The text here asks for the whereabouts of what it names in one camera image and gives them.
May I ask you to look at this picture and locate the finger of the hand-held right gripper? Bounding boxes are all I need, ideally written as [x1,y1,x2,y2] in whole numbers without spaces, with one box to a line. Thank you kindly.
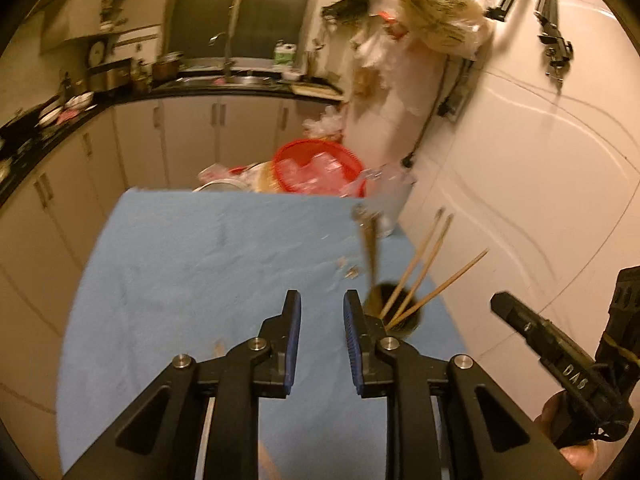
[490,291,556,361]

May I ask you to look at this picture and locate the black countertop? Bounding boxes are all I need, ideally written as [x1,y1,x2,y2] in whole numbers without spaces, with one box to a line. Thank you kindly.
[0,72,346,206]

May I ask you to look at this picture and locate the dark hanging bundle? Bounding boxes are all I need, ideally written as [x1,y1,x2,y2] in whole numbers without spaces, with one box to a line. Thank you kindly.
[320,0,381,23]

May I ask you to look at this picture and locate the cutting board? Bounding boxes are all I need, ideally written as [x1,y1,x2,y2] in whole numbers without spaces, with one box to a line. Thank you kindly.
[290,82,346,101]

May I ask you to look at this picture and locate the silver countertop appliance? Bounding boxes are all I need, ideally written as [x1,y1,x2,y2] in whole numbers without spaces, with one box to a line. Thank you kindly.
[89,59,133,92]

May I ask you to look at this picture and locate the blue towel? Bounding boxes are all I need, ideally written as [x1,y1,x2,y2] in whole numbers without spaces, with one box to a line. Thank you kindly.
[56,187,468,480]

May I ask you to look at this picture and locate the black power cable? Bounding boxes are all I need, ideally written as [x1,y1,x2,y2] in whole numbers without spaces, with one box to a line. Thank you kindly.
[402,55,451,168]

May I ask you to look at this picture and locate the metal faucet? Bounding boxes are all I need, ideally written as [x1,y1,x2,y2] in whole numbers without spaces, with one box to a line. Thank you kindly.
[209,30,236,83]

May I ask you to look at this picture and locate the yellowish plastic container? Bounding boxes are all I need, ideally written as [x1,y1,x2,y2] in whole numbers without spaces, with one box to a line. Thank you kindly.
[250,162,281,195]

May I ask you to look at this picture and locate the crumpled clear plastic bag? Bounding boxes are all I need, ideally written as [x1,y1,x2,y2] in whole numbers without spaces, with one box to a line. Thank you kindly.
[302,105,346,141]

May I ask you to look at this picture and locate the clear plastic wrapped dish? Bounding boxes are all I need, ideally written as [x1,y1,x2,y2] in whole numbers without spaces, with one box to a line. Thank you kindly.
[192,162,251,193]

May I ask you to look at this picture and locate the kitchen window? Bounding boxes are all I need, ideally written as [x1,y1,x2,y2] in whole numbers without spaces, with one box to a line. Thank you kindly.
[162,0,321,61]

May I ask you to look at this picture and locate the bagged dried noodles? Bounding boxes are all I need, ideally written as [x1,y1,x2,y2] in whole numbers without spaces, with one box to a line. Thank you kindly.
[397,0,496,58]

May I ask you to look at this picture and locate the open wall shelf cabinet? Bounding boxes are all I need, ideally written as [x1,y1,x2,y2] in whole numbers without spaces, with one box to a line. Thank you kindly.
[40,0,166,53]

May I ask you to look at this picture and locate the black utensil holder cup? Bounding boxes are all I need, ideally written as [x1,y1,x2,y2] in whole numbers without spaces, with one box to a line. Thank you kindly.
[361,282,427,337]

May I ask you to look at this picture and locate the steel sink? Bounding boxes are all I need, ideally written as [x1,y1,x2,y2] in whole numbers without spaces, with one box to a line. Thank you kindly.
[175,72,281,86]

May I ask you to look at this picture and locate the white hanging plastic bags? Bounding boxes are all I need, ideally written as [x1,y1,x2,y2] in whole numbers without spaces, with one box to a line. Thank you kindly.
[350,10,451,121]

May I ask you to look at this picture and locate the person's right hand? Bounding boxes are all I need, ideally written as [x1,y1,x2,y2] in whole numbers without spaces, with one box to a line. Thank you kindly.
[532,391,601,478]

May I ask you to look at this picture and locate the clear plastic pitcher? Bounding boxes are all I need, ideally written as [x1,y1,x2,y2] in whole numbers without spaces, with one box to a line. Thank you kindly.
[367,165,416,238]

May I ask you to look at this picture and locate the red plastic basket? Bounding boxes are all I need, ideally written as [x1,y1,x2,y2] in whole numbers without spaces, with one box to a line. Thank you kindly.
[272,139,367,197]

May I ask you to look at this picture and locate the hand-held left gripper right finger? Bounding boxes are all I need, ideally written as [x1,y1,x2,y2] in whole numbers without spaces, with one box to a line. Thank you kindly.
[342,289,583,480]

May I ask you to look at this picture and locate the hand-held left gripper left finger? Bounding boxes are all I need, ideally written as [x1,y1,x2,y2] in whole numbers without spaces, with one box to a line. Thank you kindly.
[62,289,303,480]

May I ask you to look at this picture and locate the green label detergent bottle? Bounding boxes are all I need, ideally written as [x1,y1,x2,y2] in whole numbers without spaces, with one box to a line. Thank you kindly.
[272,40,297,73]

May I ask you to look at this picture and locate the black clamp mount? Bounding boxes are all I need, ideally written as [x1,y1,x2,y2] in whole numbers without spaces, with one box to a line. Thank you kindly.
[535,0,575,81]

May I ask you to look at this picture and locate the steel cooking pot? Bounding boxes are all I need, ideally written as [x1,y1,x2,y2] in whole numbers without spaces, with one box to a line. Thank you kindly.
[151,52,183,81]

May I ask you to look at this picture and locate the black wok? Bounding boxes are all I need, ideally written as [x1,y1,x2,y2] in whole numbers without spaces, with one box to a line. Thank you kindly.
[0,105,56,137]

